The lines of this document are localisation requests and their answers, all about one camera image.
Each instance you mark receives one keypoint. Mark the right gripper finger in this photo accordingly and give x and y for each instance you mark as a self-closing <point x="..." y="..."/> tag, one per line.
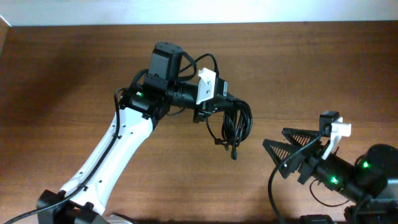
<point x="299" y="137"/>
<point x="279" y="151"/>

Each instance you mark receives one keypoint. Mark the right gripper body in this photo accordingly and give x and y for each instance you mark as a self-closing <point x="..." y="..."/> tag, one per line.
<point x="304" y="160"/>

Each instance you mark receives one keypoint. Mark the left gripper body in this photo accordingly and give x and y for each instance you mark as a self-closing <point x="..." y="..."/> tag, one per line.
<point x="201" y="110"/>

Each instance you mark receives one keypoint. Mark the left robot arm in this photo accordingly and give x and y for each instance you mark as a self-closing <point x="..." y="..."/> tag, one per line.
<point x="171" y="80"/>

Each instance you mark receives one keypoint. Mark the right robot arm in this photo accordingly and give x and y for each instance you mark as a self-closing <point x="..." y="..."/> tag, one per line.
<point x="370" y="183"/>

